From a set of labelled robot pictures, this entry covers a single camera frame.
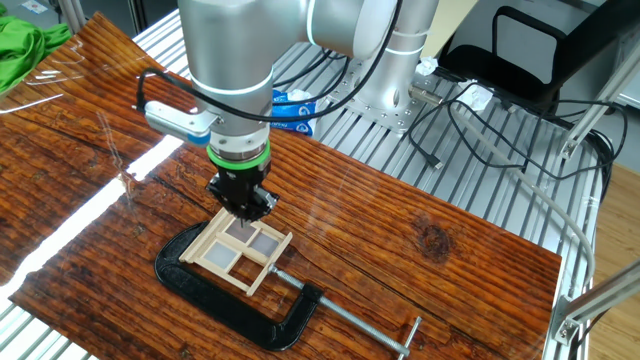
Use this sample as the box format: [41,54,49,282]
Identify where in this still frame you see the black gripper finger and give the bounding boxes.
[243,187,279,227]
[206,178,244,224]

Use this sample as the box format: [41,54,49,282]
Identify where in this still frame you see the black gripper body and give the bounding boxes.
[217,168,262,201]

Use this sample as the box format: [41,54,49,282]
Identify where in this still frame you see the wooden frosted window sash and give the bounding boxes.
[223,218,263,246]
[198,237,246,275]
[247,230,282,261]

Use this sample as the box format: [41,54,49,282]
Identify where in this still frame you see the blue tissue pack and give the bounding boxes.
[271,87,319,137]

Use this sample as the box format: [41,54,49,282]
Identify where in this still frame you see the black metal C-clamp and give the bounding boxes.
[153,220,424,360]

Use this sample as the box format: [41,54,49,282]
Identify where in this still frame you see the wood-grain table mat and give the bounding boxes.
[0,12,564,360]

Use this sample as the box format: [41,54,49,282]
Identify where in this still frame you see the crumpled white paper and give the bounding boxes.
[414,55,440,77]
[457,79,495,112]

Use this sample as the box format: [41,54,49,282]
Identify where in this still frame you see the aluminium posts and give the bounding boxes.
[57,0,87,34]

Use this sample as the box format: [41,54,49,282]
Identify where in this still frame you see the green cloth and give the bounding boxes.
[0,15,73,96]

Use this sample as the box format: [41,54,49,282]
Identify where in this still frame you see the black office chair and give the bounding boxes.
[437,0,640,109]

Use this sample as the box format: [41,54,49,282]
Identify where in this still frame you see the green flange ring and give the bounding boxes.
[206,139,272,171]

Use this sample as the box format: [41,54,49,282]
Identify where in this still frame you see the miniature wooden window frame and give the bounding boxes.
[178,207,294,298]

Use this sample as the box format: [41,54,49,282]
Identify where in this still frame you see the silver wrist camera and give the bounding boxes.
[143,99,221,147]

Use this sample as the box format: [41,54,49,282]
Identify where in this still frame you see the black camera cable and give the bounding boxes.
[134,0,405,124]

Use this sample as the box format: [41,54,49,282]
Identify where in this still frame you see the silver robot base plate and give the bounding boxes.
[319,57,451,136]

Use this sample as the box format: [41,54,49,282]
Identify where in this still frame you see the black usb cable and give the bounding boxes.
[407,97,481,171]

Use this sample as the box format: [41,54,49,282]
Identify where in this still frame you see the grey hose cable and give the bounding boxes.
[408,83,597,291]

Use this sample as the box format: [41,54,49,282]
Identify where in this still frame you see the aluminium frame strut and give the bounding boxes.
[558,42,640,161]
[549,259,640,349]

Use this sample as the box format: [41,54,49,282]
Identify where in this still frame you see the black looped cable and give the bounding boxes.
[446,97,630,201]

